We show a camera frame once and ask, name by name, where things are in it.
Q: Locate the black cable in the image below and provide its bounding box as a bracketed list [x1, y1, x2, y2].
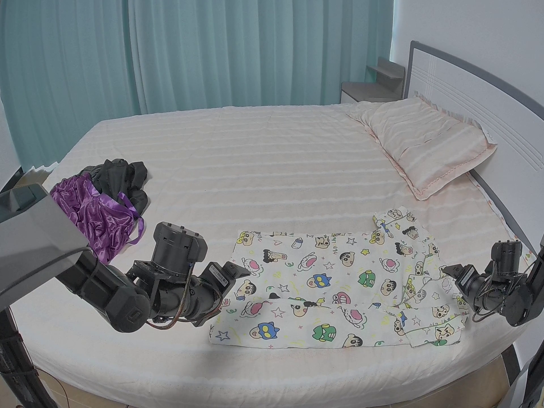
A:
[34, 368, 74, 408]

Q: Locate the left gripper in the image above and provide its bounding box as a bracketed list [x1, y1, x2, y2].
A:
[186, 263, 252, 327]

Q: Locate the grey bedside table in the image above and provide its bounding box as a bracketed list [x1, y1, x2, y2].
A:
[341, 56, 407, 105]

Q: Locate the black garment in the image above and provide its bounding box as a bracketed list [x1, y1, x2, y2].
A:
[81, 158, 150, 216]

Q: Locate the white printed pyjama top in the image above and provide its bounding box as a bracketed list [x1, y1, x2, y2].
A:
[208, 206, 471, 351]

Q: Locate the bed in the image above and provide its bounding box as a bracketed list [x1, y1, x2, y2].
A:
[8, 40, 544, 408]

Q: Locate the blue-green curtain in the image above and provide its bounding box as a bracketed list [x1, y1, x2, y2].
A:
[0, 0, 143, 174]
[127, 0, 398, 116]

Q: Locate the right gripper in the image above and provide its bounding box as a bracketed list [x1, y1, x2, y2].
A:
[439, 264, 485, 310]

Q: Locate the pink striped pillow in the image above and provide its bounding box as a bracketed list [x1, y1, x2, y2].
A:
[345, 93, 498, 202]

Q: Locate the purple satin garment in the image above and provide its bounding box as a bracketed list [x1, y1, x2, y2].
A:
[50, 175, 145, 265]

